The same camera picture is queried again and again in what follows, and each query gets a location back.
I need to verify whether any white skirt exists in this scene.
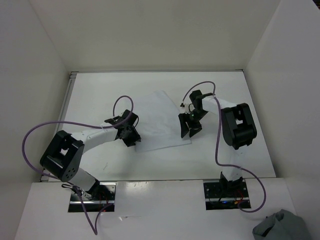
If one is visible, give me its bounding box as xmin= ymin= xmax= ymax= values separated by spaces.
xmin=133 ymin=90 xmax=192 ymax=153

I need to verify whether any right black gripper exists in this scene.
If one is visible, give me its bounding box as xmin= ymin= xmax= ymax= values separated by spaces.
xmin=178 ymin=109 xmax=209 ymax=138

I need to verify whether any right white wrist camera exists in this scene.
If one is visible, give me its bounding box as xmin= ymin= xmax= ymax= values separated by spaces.
xmin=179 ymin=102 xmax=192 ymax=114

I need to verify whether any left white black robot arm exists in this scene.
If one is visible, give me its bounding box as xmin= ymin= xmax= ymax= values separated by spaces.
xmin=40 ymin=110 xmax=141 ymax=200

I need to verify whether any grey cloth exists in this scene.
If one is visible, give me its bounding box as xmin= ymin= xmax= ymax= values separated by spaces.
xmin=252 ymin=209 xmax=312 ymax=240

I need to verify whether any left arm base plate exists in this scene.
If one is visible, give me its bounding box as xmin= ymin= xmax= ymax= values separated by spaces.
xmin=68 ymin=182 xmax=117 ymax=213

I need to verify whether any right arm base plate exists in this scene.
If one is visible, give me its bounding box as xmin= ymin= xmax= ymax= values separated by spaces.
xmin=203 ymin=179 xmax=251 ymax=211

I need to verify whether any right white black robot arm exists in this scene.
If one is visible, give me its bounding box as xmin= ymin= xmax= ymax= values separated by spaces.
xmin=178 ymin=90 xmax=257 ymax=197

